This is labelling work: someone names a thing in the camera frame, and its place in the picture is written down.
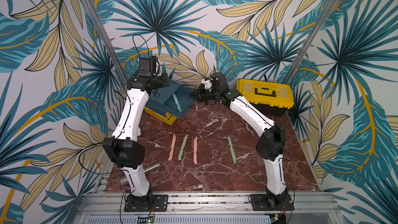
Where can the pink fruit knife left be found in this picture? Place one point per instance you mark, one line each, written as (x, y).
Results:
(172, 148)

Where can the pink fruit knife middle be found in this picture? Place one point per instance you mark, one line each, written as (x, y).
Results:
(195, 150)

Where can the green fruit knife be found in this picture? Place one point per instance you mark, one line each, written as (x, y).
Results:
(182, 147)
(234, 158)

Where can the light teal fruit knife long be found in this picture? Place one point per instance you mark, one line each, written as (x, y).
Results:
(177, 102)

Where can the pink fruit knife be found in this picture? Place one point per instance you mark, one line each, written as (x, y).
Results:
(195, 150)
(172, 148)

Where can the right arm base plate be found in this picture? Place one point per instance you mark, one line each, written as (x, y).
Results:
(264, 202)

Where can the silver metal cylinder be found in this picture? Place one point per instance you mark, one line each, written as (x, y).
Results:
(149, 169)

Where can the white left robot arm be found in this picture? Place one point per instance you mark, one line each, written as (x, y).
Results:
(122, 147)

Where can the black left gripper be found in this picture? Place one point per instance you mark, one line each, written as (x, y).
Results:
(165, 81)

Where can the yellow drawer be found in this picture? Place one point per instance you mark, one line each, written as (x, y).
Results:
(168, 119)

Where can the yellow black toolbox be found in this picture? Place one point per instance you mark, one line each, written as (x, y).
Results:
(269, 98)

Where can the teal drawer cabinet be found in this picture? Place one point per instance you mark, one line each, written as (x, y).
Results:
(163, 101)

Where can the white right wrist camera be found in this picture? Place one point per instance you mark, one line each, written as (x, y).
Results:
(207, 84)

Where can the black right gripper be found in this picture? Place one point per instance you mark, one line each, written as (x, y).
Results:
(202, 90)

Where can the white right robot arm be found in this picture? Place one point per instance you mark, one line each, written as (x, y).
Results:
(270, 146)

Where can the teal drawer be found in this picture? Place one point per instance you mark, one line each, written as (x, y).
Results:
(184, 100)

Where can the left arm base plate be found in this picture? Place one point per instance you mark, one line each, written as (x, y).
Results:
(157, 203)

